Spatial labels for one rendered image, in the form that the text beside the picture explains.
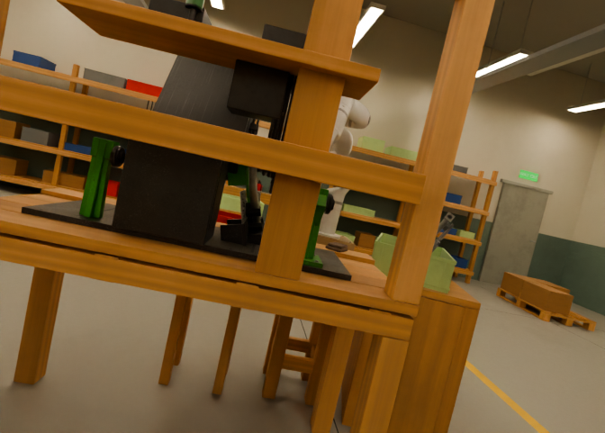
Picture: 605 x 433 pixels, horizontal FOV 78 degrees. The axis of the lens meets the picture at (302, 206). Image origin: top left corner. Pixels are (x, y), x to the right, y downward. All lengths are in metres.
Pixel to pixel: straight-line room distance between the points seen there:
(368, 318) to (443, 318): 0.88
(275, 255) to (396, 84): 6.82
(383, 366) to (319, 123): 0.78
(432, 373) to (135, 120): 1.76
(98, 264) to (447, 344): 1.61
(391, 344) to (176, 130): 0.91
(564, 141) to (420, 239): 8.50
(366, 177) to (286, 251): 0.32
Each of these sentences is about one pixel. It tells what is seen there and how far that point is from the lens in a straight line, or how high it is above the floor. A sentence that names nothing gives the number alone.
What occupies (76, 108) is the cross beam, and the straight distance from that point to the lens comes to 1.21.
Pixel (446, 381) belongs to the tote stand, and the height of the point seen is 0.37.
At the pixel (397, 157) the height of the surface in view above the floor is 2.01.
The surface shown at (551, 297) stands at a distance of 6.63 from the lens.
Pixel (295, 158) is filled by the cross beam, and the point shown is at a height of 1.24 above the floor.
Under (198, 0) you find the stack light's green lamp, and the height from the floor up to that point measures 1.62.
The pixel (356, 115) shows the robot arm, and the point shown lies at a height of 1.52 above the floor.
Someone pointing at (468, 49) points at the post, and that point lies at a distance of 1.30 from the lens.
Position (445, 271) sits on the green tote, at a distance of 2.04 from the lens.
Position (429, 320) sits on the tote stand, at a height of 0.64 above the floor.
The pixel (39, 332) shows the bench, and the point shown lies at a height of 0.25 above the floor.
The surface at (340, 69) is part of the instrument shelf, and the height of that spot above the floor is 1.51.
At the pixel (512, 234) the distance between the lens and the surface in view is 8.91.
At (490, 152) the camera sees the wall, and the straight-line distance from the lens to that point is 8.55.
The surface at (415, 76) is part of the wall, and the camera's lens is 7.95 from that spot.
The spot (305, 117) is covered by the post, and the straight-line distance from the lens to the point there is 1.13.
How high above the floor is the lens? 1.17
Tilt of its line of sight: 3 degrees down
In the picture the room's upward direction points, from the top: 13 degrees clockwise
